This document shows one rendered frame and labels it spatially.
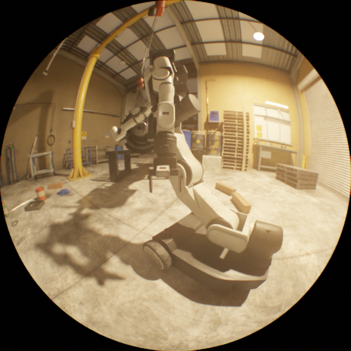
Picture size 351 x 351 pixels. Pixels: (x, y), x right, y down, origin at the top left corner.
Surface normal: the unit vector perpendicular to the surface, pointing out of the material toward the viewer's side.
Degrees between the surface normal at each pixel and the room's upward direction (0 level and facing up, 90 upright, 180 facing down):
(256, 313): 0
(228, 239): 90
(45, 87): 90
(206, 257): 0
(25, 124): 90
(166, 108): 77
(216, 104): 90
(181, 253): 0
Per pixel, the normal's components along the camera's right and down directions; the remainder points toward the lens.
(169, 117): 0.11, 0.00
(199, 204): -0.67, 0.16
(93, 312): 0.02, -0.97
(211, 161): -0.40, 0.21
